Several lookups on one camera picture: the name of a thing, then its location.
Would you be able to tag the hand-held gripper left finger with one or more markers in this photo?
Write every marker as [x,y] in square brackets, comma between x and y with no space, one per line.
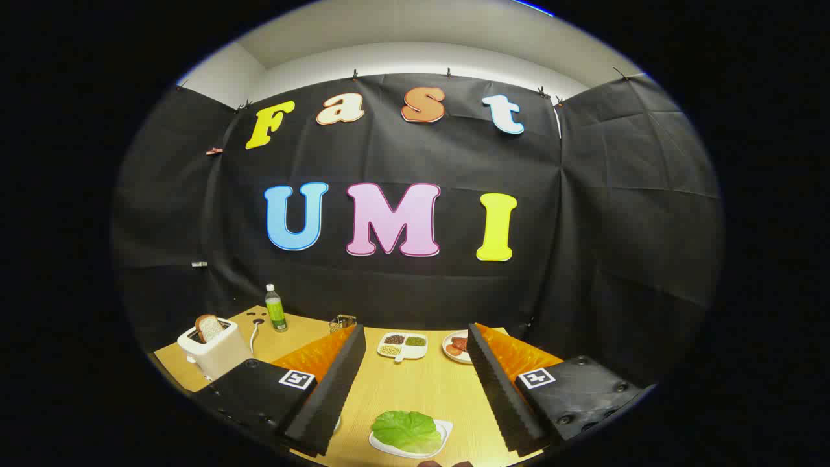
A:
[334,389]

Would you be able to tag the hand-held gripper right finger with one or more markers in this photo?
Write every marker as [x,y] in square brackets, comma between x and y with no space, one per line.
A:
[496,389]

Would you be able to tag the green lettuce leaf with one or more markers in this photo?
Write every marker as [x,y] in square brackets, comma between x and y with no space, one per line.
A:
[405,429]

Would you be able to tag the brown crust bread slice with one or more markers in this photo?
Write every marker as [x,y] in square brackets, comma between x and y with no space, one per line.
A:
[209,329]

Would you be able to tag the white oval plate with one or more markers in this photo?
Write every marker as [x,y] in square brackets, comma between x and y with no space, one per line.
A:
[457,359]

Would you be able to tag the red meat slices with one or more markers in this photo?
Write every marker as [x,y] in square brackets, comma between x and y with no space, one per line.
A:
[459,344]

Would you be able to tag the white square plate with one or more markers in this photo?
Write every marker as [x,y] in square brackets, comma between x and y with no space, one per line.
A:
[446,428]

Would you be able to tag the pile of yellow soybeans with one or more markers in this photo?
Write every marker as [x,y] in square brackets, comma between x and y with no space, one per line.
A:
[389,350]

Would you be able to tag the pile of red beans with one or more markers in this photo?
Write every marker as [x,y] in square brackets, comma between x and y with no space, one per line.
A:
[394,339]

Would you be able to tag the white divided dish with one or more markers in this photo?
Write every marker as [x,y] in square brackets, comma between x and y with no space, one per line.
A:
[415,352]

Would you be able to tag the pile of green beans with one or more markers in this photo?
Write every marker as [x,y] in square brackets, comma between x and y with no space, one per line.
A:
[415,341]

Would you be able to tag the green label water bottle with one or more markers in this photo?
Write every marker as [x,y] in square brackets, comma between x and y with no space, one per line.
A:
[277,314]

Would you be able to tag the white toaster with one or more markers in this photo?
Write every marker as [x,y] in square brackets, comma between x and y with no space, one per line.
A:
[217,358]

